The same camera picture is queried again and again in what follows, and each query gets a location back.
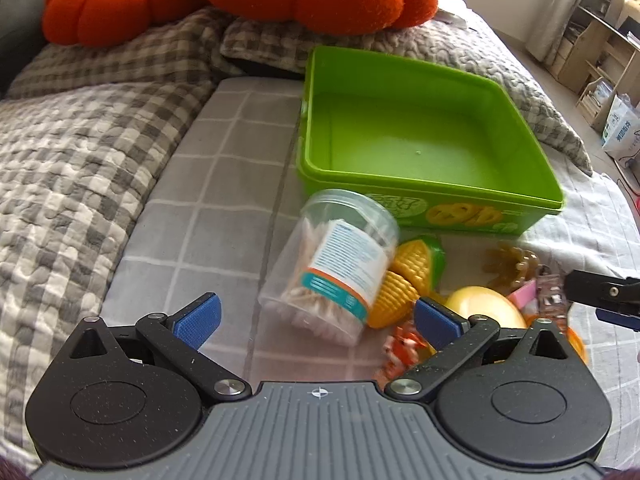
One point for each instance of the clear cotton swab jar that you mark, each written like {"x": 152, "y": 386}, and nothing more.
{"x": 330, "y": 265}

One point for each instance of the grey checkered quilt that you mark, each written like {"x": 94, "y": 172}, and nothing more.
{"x": 75, "y": 170}

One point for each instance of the yellow toy corn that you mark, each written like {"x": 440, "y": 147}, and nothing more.
{"x": 400, "y": 290}

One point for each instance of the grey grid bed sheet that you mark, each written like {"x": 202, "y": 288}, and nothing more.
{"x": 210, "y": 220}

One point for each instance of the pink toy piece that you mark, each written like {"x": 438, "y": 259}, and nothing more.
{"x": 522, "y": 294}

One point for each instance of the white paper sheet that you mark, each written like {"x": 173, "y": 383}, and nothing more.
{"x": 454, "y": 15}

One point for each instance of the white printed bag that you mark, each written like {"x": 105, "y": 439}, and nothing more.
{"x": 620, "y": 127}

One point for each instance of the yellow toy lemon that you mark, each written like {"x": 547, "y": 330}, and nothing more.
{"x": 482, "y": 305}

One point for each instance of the grey headboard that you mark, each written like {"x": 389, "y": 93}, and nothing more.
{"x": 20, "y": 15}

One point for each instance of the orange toy figure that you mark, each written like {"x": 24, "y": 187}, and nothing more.
{"x": 402, "y": 347}

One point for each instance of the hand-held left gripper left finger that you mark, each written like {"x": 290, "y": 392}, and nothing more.
{"x": 197, "y": 321}

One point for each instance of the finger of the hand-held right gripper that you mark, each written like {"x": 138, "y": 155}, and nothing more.
{"x": 617, "y": 319}
{"x": 600, "y": 287}

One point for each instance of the orange toy pumpkin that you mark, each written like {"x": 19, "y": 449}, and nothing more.
{"x": 575, "y": 342}

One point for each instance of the grey checkered pillow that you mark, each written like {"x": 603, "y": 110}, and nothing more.
{"x": 500, "y": 60}

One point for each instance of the brown toy octopus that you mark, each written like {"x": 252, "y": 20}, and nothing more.
{"x": 510, "y": 262}

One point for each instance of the wooden desk shelf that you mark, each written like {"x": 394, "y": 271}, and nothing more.
{"x": 595, "y": 45}

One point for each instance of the green plastic box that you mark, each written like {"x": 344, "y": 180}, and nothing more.
{"x": 400, "y": 130}

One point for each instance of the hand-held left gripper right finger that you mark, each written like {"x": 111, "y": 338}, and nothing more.
{"x": 437, "y": 322}

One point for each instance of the light curtain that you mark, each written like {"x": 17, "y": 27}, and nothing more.
{"x": 565, "y": 5}

